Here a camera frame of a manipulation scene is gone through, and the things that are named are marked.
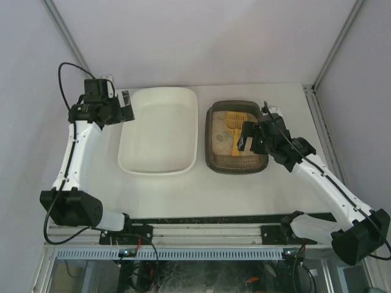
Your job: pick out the yellow litter scoop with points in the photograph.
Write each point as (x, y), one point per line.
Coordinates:
(234, 123)

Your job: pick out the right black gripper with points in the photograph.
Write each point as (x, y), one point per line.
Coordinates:
(255, 144)

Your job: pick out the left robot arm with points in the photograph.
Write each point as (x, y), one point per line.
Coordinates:
(68, 202)

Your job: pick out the grey slotted cable duct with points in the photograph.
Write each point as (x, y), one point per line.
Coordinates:
(172, 254)

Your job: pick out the white plastic tub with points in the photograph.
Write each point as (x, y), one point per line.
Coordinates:
(162, 139)

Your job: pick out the beige litter pellets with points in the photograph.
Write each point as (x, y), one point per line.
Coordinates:
(223, 148)

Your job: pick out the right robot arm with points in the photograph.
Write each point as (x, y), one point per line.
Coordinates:
(357, 230)

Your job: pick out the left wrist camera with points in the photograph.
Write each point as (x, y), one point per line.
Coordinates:
(96, 87)

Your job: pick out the dark brown litter box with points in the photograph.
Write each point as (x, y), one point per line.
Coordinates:
(247, 162)

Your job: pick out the aluminium mounting rail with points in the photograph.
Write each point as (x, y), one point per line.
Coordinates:
(167, 234)

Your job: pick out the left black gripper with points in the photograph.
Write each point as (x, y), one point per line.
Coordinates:
(114, 112)

